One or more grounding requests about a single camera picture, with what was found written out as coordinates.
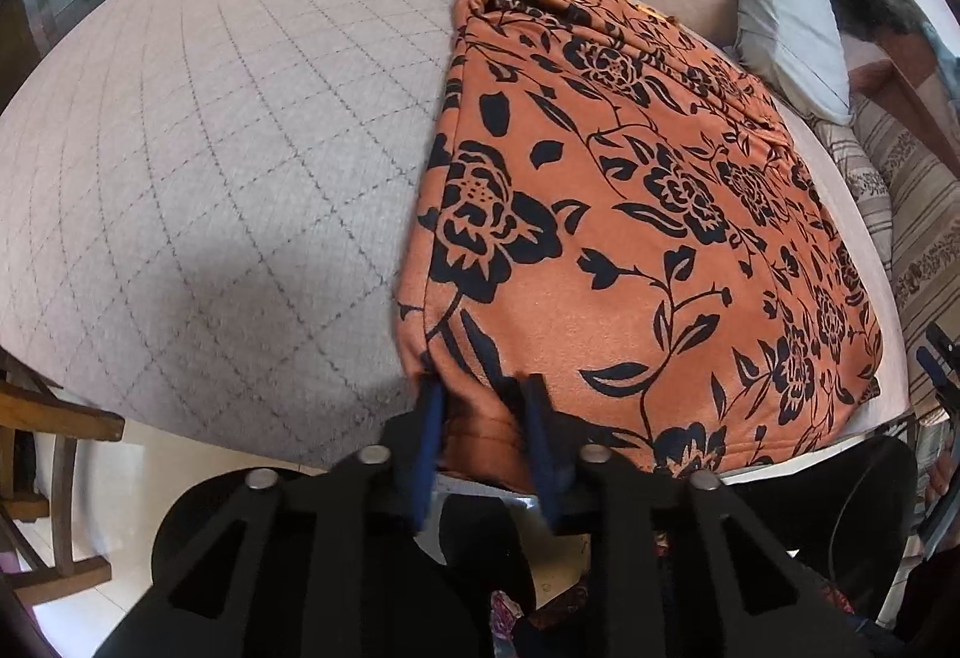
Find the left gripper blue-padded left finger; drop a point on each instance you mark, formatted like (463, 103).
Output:
(270, 562)

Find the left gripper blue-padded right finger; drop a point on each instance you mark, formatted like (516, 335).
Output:
(677, 567)

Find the orange black floral blouse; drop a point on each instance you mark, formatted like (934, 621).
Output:
(611, 205)

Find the person's right hand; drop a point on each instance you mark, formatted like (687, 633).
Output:
(940, 475)

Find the striped floral cushion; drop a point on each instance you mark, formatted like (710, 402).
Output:
(908, 199)

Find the blue denim cloth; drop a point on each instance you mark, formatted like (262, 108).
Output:
(947, 61)

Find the wooden chair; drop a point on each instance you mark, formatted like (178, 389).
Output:
(41, 432)

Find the light blue pillow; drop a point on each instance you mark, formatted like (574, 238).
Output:
(794, 46)

